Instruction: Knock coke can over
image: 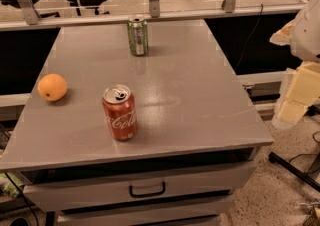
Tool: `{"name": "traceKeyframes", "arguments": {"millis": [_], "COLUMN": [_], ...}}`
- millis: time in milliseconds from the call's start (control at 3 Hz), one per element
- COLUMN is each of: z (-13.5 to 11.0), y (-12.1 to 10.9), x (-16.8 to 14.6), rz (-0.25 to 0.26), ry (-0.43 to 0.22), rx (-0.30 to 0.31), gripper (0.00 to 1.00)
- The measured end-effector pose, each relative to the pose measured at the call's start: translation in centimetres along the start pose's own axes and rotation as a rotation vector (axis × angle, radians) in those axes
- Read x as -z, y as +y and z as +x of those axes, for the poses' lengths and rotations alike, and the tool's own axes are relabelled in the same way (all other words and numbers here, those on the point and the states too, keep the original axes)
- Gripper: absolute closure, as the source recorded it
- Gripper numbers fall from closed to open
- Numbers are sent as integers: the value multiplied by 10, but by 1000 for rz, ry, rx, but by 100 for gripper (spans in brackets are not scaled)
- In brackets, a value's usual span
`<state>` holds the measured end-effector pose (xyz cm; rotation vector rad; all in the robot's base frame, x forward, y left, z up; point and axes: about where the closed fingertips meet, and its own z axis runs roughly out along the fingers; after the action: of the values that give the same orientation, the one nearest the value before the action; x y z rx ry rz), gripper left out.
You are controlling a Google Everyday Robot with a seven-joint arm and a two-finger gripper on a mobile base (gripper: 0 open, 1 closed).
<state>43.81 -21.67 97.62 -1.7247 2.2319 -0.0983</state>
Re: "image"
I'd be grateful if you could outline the green soda can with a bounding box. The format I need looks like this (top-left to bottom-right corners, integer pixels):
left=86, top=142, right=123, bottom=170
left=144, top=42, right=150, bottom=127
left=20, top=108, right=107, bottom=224
left=127, top=15, right=148, bottom=56

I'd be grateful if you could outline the black cable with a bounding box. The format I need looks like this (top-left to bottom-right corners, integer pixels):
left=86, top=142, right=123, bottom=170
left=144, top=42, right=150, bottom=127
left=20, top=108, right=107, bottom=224
left=234, top=3, right=264, bottom=73

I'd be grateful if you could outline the black stand leg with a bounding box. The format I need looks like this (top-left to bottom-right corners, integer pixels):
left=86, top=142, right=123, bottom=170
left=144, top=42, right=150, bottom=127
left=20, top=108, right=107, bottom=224
left=268, top=152, right=320, bottom=192

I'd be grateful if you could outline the red coke can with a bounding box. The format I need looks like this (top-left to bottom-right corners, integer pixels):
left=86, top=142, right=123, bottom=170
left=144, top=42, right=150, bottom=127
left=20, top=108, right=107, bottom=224
left=102, top=84, right=137, bottom=141

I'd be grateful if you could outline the left metal bracket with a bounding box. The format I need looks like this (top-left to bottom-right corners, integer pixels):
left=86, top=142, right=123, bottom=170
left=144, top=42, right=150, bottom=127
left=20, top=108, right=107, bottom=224
left=17, top=0, right=40, bottom=25

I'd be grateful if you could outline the grey drawer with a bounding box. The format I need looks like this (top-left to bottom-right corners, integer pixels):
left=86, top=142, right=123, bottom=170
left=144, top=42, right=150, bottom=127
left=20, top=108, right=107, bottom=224
left=57, top=195, right=233, bottom=226
left=24, top=161, right=256, bottom=212

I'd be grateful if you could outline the grey lower drawer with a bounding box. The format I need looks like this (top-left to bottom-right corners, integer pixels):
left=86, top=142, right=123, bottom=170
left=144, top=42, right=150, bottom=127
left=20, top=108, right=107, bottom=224
left=57, top=195, right=233, bottom=226

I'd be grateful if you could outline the orange fruit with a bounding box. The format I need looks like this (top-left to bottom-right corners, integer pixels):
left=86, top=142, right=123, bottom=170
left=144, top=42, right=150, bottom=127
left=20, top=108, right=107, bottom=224
left=37, top=74, right=67, bottom=101

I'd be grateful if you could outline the grey metal rail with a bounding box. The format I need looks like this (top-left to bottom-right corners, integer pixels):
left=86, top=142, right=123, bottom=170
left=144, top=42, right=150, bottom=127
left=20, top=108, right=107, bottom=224
left=0, top=3, right=305, bottom=31

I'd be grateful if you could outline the grey top drawer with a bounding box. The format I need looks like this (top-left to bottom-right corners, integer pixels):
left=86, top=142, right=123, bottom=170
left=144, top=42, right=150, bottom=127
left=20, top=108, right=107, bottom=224
left=24, top=161, right=256, bottom=212

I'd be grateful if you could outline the black drawer handle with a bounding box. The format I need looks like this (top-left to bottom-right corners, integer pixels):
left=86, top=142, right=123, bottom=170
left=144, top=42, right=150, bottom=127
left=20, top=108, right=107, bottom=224
left=129, top=181, right=166, bottom=199

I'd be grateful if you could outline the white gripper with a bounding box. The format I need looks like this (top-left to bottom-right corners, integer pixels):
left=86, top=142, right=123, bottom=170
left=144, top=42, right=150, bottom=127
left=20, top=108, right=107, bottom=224
left=269, top=0, right=320, bottom=124

